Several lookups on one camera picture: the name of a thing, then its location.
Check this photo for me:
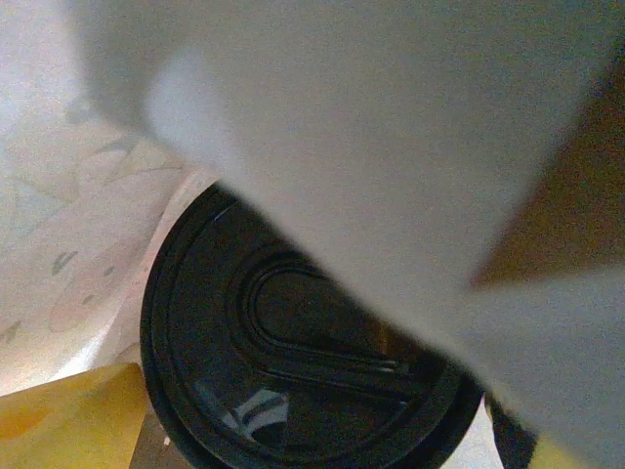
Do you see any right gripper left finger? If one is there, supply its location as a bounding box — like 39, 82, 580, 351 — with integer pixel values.
0, 362, 147, 469

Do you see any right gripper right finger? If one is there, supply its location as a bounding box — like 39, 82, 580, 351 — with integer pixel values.
487, 398, 587, 469

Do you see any white paper gift bag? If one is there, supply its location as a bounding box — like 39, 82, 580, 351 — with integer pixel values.
0, 0, 625, 469

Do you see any single black cup lid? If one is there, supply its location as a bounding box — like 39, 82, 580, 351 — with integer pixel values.
140, 181, 485, 469

